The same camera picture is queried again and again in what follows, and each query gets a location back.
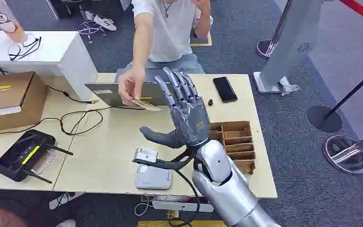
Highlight tan card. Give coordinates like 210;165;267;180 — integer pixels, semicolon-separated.
128;98;164;113

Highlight black rimmed glasses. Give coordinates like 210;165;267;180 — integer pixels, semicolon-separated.
8;36;42;61

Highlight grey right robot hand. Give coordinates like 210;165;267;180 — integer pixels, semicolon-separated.
139;66;211;149

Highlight grey standing sign panel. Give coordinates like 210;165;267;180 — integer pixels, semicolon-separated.
252;0;325;97

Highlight brown cardboard box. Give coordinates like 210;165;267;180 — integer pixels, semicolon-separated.
0;71;48;132

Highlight black router with antennas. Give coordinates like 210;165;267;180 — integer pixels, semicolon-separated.
0;129;74;184

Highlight dark round base stanchion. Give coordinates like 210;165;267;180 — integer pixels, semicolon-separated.
256;0;293;60

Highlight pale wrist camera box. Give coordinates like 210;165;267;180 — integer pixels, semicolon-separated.
133;147;159;164

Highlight chrome base stanchion post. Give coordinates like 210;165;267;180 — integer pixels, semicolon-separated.
323;129;363;175

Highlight black cable with plug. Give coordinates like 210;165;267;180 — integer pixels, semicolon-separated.
46;85;100;105

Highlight wooden compartment box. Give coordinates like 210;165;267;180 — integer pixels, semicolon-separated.
208;120;257;175

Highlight black smartphone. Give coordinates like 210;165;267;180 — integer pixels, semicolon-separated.
213;76;239;104

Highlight person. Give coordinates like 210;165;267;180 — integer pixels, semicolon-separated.
118;0;214;107

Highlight white mini computer box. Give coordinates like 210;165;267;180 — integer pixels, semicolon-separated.
135;164;173;191

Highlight chrome chair base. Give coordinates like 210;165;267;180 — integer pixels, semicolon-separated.
76;18;107;44

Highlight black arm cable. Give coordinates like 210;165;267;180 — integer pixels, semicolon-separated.
168;169;201;227

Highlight white power strip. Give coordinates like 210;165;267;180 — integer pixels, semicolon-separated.
151;195;215;214

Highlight white thin cable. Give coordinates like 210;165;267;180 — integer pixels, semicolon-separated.
134;200;155;218

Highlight black base stanchion post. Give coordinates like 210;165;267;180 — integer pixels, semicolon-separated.
307;62;363;133

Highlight long black looped cable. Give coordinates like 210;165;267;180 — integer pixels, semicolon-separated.
0;105;145;137

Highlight person's right hand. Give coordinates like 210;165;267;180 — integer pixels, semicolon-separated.
118;66;147;106

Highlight wooden stool seat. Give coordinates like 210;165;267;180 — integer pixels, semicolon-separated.
190;29;213;48

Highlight white cabinet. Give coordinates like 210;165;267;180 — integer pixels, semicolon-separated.
0;30;98;102

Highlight white shoe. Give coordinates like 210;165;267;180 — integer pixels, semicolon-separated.
93;15;118;32

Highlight person's left hand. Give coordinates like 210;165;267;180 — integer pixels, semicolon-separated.
192;0;212;10

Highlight pink cartoon drink cup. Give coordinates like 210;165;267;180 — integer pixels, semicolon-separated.
0;0;36;46

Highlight blurred reddish object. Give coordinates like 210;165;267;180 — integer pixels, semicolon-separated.
0;208;29;227

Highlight grey laptop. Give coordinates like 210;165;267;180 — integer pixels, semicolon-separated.
85;67;176;108

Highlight black camera bracket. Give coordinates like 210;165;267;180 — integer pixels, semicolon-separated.
132;148;199;171

